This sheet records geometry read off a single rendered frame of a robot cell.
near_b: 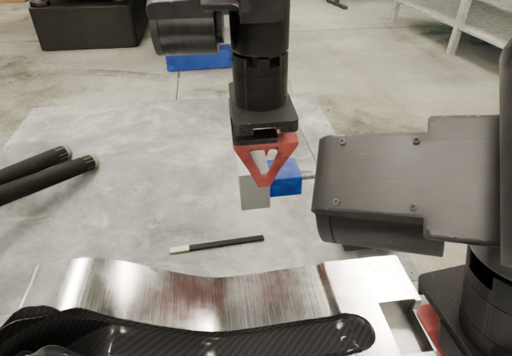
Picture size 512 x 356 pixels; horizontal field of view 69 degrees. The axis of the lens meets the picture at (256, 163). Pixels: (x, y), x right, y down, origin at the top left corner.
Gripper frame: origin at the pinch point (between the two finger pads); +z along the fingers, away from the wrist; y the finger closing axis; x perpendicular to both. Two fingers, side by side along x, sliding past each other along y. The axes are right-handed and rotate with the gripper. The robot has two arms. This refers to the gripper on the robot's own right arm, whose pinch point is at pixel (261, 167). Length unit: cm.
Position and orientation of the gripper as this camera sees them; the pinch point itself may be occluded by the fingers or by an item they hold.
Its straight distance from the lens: 45.2
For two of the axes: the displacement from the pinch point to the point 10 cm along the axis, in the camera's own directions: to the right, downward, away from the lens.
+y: 1.1, 5.8, -8.1
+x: 9.9, -0.8, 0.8
